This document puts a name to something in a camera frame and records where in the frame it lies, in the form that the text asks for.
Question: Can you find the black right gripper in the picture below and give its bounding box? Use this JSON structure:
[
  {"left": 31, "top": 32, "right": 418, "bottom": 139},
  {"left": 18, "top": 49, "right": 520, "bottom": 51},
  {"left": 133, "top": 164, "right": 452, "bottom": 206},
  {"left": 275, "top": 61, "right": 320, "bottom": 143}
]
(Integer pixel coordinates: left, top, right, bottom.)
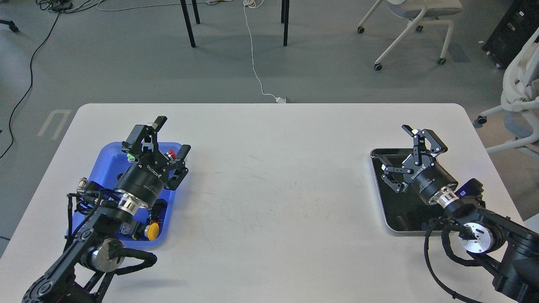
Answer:
[{"left": 375, "top": 125, "right": 458, "bottom": 205}]

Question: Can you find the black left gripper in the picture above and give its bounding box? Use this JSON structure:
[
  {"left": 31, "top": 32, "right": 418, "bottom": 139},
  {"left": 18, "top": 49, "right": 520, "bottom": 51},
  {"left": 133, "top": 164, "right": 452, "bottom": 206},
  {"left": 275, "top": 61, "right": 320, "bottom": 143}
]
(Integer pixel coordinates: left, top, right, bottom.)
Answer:
[{"left": 114, "top": 116, "right": 191, "bottom": 210}]

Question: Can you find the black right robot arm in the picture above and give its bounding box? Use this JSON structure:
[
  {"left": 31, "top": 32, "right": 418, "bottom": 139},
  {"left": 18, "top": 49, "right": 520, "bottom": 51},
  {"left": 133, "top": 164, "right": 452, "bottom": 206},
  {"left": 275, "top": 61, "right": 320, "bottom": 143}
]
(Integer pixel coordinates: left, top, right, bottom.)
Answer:
[{"left": 370, "top": 125, "right": 539, "bottom": 303}]

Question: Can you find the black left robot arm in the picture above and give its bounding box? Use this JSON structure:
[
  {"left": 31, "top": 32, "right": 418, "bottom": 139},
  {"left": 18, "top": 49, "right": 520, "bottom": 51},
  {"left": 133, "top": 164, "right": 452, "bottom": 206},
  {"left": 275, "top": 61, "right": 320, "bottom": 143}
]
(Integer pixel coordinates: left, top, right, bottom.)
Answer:
[{"left": 22, "top": 116, "right": 191, "bottom": 303}]

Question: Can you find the blue plastic tray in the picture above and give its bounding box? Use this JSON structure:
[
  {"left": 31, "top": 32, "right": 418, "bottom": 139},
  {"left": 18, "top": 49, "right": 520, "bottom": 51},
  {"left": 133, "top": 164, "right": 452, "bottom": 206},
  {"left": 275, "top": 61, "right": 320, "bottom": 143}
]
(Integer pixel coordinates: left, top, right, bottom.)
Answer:
[{"left": 66, "top": 142, "right": 182, "bottom": 249}]

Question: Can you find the silver metal tray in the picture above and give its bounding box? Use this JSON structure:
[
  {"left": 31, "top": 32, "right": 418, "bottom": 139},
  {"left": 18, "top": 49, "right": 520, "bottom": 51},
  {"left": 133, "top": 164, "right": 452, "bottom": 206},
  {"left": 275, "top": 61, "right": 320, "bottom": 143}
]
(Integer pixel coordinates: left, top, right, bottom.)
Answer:
[{"left": 370, "top": 148, "right": 443, "bottom": 237}]

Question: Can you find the black square push button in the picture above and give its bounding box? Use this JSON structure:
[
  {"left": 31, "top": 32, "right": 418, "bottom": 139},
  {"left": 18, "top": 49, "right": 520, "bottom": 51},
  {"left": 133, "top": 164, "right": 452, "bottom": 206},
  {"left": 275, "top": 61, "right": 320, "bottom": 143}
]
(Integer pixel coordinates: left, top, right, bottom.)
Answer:
[{"left": 147, "top": 198, "right": 168, "bottom": 225}]

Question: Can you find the white chair at right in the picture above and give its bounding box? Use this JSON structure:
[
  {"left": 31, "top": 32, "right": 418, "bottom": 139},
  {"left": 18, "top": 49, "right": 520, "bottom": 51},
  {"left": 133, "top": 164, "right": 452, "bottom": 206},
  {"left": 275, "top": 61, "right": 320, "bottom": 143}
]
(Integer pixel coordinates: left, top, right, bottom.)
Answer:
[{"left": 476, "top": 29, "right": 539, "bottom": 160}]

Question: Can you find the white office chair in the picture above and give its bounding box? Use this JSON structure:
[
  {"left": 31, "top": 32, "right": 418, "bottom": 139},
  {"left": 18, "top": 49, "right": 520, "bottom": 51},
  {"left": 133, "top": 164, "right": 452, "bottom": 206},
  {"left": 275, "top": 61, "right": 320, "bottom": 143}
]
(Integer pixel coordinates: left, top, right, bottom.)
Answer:
[{"left": 374, "top": 0, "right": 462, "bottom": 71}]

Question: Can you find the black table leg left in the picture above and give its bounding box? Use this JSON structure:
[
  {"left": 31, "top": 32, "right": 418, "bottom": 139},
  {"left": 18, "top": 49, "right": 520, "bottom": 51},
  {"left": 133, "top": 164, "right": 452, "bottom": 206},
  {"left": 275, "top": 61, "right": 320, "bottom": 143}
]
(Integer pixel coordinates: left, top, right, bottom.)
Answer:
[{"left": 180, "top": 0, "right": 200, "bottom": 48}]

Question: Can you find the black table leg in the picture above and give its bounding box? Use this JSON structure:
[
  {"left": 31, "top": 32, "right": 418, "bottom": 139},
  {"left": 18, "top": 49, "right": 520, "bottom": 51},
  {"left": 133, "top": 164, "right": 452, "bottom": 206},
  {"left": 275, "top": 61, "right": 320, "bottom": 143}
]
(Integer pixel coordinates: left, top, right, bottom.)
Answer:
[
  {"left": 180, "top": 0, "right": 200, "bottom": 48},
  {"left": 280, "top": 0, "right": 290, "bottom": 47}
]

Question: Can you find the black equipment case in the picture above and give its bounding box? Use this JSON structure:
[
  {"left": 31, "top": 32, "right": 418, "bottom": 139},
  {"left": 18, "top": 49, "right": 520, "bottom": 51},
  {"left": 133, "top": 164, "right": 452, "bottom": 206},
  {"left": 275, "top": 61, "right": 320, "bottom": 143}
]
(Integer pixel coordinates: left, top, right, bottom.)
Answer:
[{"left": 482, "top": 0, "right": 539, "bottom": 69}]

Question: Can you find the black table leg right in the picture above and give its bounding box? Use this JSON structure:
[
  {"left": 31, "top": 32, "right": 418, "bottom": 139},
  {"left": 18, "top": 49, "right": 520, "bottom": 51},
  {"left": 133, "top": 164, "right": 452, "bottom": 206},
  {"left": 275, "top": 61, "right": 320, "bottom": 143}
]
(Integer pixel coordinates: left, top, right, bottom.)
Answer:
[{"left": 280, "top": 0, "right": 290, "bottom": 47}]

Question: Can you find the red push button switch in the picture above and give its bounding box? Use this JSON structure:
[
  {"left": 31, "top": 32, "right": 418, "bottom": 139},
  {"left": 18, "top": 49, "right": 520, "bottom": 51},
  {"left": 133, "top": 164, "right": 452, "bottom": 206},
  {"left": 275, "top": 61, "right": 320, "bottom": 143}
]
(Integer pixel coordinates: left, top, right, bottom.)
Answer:
[{"left": 165, "top": 149, "right": 177, "bottom": 161}]

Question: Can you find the yellow push button switch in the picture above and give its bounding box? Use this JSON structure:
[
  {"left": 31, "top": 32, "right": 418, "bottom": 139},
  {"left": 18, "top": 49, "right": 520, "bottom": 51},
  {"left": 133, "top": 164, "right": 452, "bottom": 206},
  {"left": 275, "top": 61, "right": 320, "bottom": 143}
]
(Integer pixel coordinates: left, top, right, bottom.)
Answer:
[{"left": 131, "top": 222, "right": 160, "bottom": 241}]

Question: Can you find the white floor cable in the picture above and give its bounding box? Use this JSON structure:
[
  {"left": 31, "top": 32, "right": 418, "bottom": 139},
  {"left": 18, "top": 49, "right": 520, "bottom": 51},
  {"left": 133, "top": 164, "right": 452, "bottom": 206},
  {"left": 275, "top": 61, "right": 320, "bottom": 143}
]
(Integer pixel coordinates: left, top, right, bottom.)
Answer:
[{"left": 97, "top": 0, "right": 287, "bottom": 104}]

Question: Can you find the black floor cable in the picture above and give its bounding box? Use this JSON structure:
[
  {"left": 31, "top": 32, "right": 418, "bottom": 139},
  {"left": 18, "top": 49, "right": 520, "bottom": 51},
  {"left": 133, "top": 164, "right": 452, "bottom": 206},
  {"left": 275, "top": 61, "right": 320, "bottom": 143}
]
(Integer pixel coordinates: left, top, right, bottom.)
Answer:
[{"left": 0, "top": 0, "right": 95, "bottom": 159}]

